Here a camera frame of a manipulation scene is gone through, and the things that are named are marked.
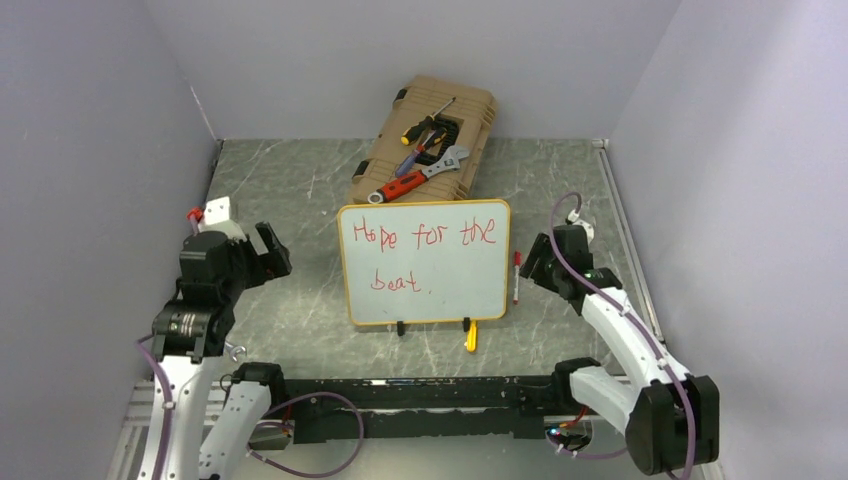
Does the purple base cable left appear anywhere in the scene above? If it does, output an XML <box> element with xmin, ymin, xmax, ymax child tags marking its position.
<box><xmin>243</xmin><ymin>392</ymin><xmax>366</xmax><ymax>480</ymax></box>

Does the tan plastic tool case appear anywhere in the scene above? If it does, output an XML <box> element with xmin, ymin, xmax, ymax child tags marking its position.
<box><xmin>347</xmin><ymin>75</ymin><xmax>498</xmax><ymax>204</ymax></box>

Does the blue handled screwdriver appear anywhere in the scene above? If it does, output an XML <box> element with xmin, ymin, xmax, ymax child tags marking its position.
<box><xmin>395</xmin><ymin>127</ymin><xmax>447</xmax><ymax>178</ymax></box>

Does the small silver wrench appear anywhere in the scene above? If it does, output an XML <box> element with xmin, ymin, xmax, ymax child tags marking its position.
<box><xmin>224</xmin><ymin>341</ymin><xmax>247</xmax><ymax>363</ymax></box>

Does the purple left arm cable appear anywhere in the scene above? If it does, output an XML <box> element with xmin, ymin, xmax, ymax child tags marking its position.
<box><xmin>135</xmin><ymin>334</ymin><xmax>177</xmax><ymax>480</ymax></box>

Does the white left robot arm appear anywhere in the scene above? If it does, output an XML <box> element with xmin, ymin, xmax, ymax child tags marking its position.
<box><xmin>137</xmin><ymin>222</ymin><xmax>292</xmax><ymax>479</ymax></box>

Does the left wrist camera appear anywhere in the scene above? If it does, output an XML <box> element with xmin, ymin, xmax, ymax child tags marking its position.
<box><xmin>186</xmin><ymin>196</ymin><xmax>247</xmax><ymax>241</ymax></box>

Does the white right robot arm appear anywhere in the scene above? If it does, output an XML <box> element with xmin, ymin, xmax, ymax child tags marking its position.
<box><xmin>519</xmin><ymin>224</ymin><xmax>720</xmax><ymax>476</ymax></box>

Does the red handled adjustable wrench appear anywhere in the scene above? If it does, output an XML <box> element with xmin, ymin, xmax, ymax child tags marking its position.
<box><xmin>367</xmin><ymin>145</ymin><xmax>470</xmax><ymax>204</ymax></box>

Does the yellow black screwdriver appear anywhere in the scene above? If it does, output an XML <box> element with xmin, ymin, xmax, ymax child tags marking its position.
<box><xmin>400</xmin><ymin>97</ymin><xmax>456</xmax><ymax>146</ymax></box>

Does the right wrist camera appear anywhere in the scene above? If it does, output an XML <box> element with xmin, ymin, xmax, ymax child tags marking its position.
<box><xmin>566</xmin><ymin>210</ymin><xmax>595</xmax><ymax>243</ymax></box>

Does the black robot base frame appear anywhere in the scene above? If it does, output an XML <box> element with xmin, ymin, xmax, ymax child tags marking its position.
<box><xmin>230</xmin><ymin>362</ymin><xmax>593</xmax><ymax>444</ymax></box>

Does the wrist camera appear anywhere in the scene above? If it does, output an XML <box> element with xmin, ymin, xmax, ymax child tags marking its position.
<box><xmin>186</xmin><ymin>196</ymin><xmax>247</xmax><ymax>241</ymax></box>
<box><xmin>566</xmin><ymin>210</ymin><xmax>595</xmax><ymax>243</ymax></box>

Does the white red whiteboard marker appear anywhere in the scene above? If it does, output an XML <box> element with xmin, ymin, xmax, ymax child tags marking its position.
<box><xmin>512</xmin><ymin>263</ymin><xmax>521</xmax><ymax>305</ymax></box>

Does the aluminium rail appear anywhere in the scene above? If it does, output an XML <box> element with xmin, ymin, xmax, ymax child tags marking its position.
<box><xmin>106</xmin><ymin>381</ymin><xmax>226</xmax><ymax>480</ymax></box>

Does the yellow framed whiteboard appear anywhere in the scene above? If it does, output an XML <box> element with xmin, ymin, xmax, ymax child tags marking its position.
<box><xmin>337</xmin><ymin>199</ymin><xmax>513</xmax><ymax>326</ymax></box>

